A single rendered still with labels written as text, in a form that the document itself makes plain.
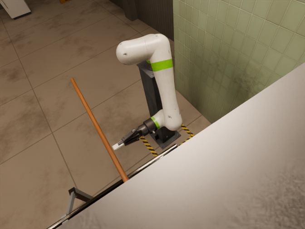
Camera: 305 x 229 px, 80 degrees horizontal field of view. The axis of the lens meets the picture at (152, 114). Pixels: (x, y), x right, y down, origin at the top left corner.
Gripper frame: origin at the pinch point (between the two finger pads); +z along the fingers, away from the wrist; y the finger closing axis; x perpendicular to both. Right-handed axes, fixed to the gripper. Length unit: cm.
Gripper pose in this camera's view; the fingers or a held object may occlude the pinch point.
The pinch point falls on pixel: (118, 145)
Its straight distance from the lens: 116.2
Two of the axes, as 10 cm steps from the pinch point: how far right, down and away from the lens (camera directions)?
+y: 1.3, 5.6, 8.2
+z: -8.4, 5.0, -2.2
